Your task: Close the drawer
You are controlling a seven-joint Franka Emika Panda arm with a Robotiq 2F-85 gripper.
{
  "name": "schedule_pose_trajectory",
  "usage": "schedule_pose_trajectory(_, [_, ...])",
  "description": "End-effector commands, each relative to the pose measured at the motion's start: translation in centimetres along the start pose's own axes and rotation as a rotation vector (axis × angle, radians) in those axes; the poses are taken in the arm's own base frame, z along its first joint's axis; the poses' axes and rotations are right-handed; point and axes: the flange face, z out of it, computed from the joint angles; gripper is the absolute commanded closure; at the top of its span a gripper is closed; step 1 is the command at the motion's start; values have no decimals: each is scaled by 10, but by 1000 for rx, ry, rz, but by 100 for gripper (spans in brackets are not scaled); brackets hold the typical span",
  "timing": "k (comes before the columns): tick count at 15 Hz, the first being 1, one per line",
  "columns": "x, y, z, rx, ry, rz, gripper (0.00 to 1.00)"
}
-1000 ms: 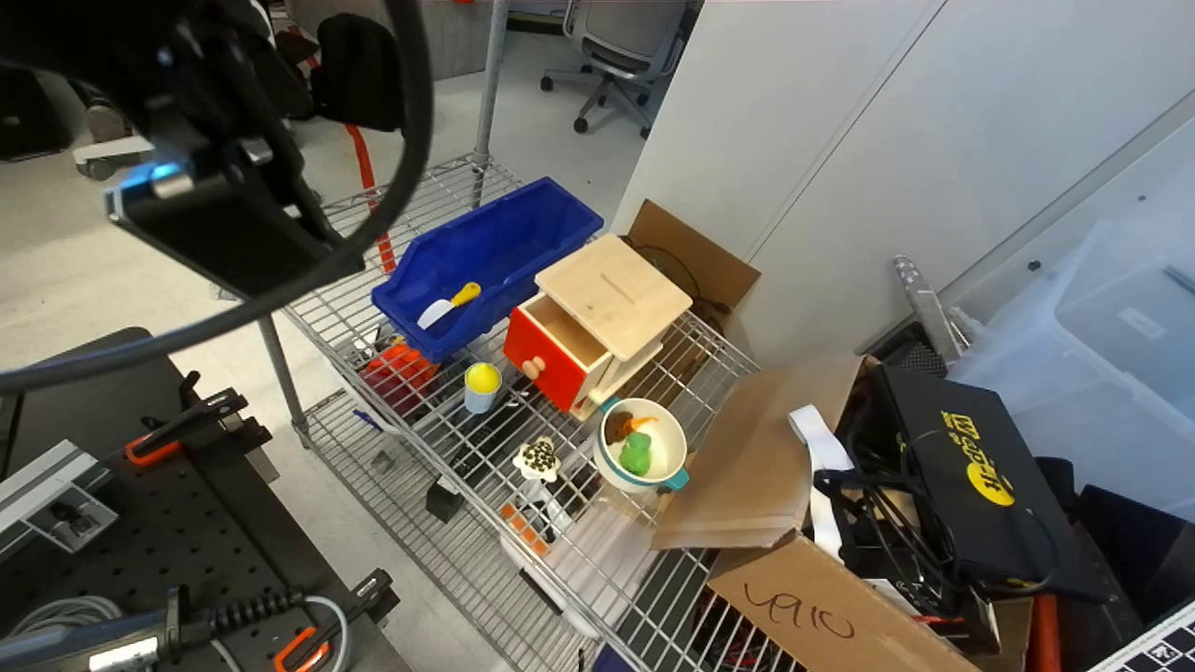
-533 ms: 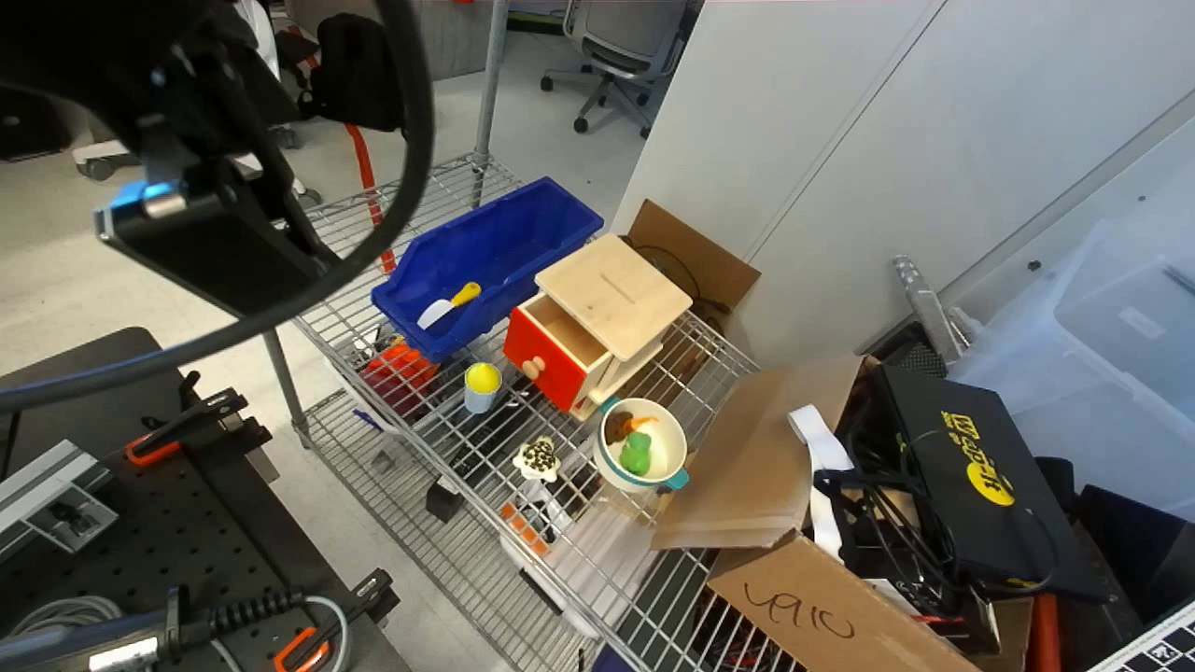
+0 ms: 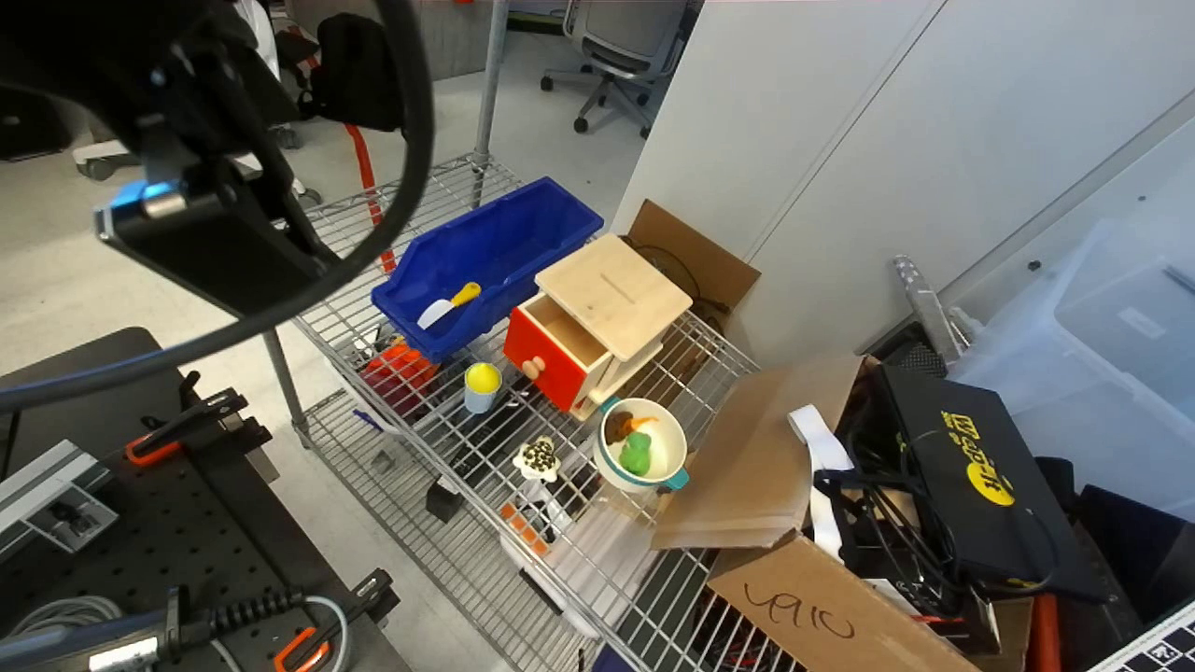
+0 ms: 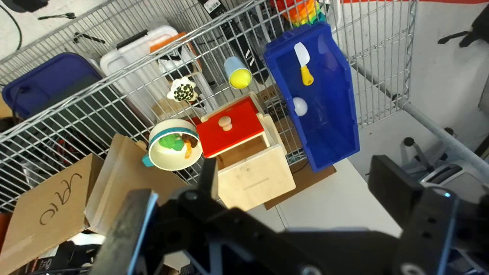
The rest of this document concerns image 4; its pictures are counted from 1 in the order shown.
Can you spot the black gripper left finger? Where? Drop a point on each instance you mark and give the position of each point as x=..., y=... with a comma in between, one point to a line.
x=128, y=229

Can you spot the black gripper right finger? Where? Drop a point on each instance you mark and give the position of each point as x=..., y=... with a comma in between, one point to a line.
x=429, y=229

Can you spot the light wooden drawer box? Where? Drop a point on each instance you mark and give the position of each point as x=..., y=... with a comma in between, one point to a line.
x=258, y=177

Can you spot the white office chair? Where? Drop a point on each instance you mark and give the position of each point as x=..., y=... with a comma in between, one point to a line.
x=433, y=168

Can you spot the large open cardboard box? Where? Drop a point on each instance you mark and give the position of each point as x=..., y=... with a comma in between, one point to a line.
x=56, y=203

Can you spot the white bowl teal rim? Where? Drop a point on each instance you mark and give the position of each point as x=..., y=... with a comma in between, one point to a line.
x=171, y=158

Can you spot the green toy vegetable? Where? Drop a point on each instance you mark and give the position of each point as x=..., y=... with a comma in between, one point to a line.
x=172, y=142

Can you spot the white spotted turtle toy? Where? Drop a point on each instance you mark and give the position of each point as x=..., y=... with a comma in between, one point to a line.
x=184, y=92

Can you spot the blue plastic bin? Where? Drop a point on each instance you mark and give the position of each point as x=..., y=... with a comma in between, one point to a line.
x=326, y=116

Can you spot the white plastic storage tub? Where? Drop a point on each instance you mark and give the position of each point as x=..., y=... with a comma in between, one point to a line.
x=132, y=61

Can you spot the blue storage tub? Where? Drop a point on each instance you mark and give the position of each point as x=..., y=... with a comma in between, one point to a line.
x=47, y=81

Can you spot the white ball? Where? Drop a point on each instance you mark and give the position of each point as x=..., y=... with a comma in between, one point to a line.
x=300, y=106

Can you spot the black office chair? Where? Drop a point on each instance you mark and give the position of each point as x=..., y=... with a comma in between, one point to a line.
x=472, y=31

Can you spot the black device white label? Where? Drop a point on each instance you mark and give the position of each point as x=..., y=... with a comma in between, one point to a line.
x=239, y=31

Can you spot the red orange toy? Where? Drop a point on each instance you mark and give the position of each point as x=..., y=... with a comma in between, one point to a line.
x=300, y=11

